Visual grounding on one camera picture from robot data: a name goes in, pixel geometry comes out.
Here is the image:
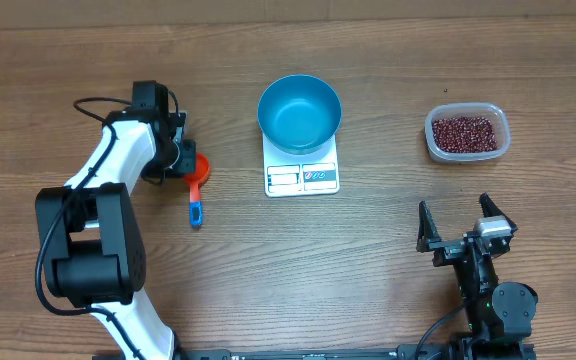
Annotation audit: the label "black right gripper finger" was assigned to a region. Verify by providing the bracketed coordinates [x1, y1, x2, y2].
[479, 193, 517, 231]
[416, 201, 441, 252]

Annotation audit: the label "orange scoop with blue handle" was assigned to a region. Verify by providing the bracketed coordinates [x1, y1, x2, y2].
[183, 153, 211, 228]

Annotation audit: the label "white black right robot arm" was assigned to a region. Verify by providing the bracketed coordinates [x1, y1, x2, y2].
[413, 193, 538, 360]

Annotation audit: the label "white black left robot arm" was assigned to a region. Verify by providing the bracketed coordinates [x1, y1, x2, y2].
[34, 107, 187, 359]

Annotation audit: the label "white digital kitchen scale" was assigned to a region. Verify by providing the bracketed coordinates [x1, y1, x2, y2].
[263, 136, 340, 198]

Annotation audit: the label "teal blue plastic bowl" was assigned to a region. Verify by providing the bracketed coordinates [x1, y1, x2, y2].
[257, 74, 343, 155]

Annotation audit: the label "red adzuki beans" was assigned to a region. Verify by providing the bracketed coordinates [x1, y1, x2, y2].
[431, 116, 498, 154]

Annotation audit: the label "clear plastic food container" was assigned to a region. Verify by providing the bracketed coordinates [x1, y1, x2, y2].
[424, 102, 511, 163]

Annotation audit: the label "cardboard back panel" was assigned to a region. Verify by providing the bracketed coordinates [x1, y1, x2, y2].
[0, 0, 576, 30]

